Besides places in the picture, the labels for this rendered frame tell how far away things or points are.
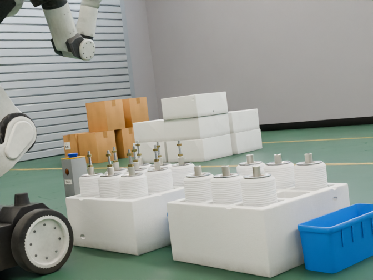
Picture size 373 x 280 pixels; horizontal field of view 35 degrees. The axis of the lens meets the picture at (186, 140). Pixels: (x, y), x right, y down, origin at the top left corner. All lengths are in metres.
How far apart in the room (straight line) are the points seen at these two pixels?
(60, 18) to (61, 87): 5.93
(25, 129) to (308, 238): 1.02
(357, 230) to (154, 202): 0.69
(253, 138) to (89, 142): 1.66
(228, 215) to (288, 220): 0.16
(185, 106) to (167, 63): 4.29
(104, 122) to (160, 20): 3.50
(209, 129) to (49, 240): 3.07
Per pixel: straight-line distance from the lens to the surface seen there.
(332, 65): 7.38
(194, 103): 4.73
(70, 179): 2.35
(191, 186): 1.76
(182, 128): 4.85
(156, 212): 2.00
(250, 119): 5.25
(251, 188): 1.59
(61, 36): 2.13
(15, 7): 2.16
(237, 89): 8.19
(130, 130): 6.11
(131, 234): 1.96
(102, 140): 5.87
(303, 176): 1.78
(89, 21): 2.22
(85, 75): 8.27
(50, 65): 7.96
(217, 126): 4.90
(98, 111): 6.00
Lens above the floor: 0.47
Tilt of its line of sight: 3 degrees down
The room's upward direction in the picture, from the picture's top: 7 degrees counter-clockwise
